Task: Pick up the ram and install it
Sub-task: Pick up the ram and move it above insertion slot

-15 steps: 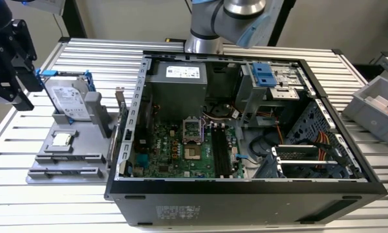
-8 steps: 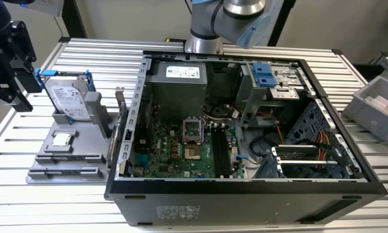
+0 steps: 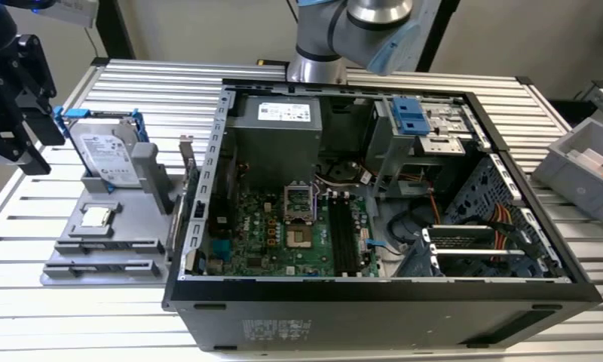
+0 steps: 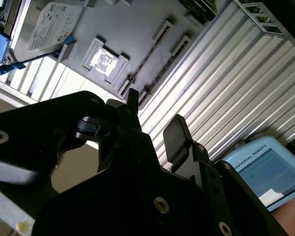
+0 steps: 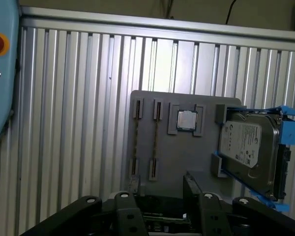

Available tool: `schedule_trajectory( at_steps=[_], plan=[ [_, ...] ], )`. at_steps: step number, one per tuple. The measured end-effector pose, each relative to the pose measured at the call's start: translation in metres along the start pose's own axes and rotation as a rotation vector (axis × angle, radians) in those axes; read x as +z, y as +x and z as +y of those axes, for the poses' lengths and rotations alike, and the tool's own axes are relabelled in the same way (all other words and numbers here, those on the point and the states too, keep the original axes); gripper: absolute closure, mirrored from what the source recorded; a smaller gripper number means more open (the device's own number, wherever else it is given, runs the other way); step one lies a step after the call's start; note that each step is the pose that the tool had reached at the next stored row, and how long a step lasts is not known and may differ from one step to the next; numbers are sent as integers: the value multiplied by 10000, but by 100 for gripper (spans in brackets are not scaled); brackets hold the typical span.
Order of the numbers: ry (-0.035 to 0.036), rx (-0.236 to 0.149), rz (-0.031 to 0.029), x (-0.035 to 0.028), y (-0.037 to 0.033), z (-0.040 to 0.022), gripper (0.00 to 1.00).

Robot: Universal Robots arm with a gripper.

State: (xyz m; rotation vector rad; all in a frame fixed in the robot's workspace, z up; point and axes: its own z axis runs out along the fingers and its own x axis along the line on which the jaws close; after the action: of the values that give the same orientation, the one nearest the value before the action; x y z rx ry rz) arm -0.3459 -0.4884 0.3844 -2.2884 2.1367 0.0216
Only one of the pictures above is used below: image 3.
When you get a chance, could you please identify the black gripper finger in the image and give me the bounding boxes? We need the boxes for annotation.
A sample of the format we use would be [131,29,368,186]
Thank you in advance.
[14,34,66,146]
[0,81,51,176]

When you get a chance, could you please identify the RAM stick with black chips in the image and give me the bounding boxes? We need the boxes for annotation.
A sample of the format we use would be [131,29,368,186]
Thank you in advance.
[54,265,148,272]
[63,244,154,251]

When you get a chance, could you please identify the black RAM slot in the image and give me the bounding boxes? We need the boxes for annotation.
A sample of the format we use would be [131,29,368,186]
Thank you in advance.
[327,195,342,276]
[338,195,355,276]
[332,195,348,276]

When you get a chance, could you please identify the hard disk in blue carrier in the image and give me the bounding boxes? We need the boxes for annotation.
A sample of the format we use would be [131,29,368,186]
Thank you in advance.
[51,106,148,193]

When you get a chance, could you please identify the silver CPU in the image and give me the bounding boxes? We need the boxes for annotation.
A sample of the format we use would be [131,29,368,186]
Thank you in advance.
[78,206,116,228]

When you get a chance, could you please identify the grey parts rack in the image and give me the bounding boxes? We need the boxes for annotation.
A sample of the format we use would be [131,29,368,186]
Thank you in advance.
[38,141,194,287]

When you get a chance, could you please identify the grey power supply unit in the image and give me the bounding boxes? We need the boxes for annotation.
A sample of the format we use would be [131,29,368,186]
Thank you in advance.
[224,94,326,190]

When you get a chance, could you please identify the blue expansion slot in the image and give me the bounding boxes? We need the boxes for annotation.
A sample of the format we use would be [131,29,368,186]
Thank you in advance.
[210,239,232,262]

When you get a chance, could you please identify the metal socket cover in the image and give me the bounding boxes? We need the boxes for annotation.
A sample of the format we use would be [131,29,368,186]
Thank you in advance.
[283,180,316,224]

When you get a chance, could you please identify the CPU socket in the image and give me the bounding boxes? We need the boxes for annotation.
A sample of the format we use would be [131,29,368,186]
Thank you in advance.
[283,222,316,250]

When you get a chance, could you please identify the round black speaker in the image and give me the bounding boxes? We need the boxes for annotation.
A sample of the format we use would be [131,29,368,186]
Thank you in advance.
[327,160,363,186]

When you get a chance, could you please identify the green motherboard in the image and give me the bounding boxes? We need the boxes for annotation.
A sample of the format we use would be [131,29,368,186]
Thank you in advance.
[199,188,383,279]

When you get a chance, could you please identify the blue plastic drive latch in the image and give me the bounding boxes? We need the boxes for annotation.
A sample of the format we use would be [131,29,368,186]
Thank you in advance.
[389,97,425,135]

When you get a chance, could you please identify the black open PC case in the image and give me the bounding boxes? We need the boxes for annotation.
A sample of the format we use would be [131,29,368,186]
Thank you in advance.
[160,77,603,354]

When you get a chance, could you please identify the disk bay with perforated tray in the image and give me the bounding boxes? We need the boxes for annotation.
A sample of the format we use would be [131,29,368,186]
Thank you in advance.
[395,222,553,279]

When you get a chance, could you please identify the grey plastic bin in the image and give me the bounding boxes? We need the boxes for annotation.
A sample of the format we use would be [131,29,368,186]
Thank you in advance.
[531,116,603,226]

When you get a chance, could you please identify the white block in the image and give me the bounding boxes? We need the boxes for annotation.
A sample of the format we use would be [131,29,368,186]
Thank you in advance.
[564,148,603,170]

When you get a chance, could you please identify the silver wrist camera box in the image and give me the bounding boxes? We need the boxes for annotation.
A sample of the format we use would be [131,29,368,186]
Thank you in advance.
[36,0,100,28]

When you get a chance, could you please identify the black metal frame post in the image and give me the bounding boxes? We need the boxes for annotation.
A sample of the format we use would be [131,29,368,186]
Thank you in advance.
[95,0,136,61]
[413,0,459,73]

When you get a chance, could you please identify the graphics card with metal bracket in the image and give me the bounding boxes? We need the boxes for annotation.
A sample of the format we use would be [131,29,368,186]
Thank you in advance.
[163,134,202,263]

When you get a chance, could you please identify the thin wire locking lever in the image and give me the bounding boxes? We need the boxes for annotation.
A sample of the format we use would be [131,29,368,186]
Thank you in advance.
[310,179,320,224]

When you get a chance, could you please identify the white purple wire bundle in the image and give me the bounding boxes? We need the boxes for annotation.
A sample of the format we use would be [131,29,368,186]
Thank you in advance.
[311,173,371,189]

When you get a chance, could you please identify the black cable with blue tab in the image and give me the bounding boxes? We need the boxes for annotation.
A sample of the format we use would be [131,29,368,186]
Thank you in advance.
[361,238,412,254]

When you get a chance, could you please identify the thick black cable loop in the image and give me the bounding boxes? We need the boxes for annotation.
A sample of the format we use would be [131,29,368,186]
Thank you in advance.
[384,207,432,248]

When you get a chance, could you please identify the thin orange wire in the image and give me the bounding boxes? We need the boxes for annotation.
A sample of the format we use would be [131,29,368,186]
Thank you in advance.
[425,189,441,227]

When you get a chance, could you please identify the orange yellow power wires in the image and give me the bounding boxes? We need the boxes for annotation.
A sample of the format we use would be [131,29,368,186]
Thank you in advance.
[484,203,519,265]

